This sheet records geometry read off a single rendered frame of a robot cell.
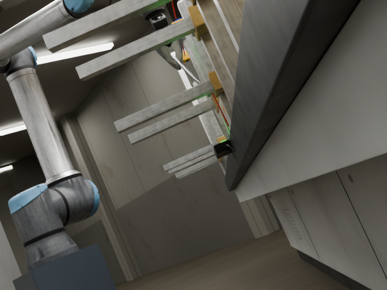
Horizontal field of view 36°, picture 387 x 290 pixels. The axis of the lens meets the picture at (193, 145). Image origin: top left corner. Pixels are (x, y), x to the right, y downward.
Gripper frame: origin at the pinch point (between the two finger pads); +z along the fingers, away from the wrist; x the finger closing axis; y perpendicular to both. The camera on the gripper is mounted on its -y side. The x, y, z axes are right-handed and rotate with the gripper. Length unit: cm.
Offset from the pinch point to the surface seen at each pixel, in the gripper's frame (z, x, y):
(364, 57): 40, -8, -139
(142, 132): 14.8, 18.5, 0.3
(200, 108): 15.2, -0.8, 0.3
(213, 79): 14.5, -6.1, -28.2
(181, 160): 18, 14, 100
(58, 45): 6, 21, -74
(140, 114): 14.5, 15.3, -24.7
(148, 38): 4, 5, -50
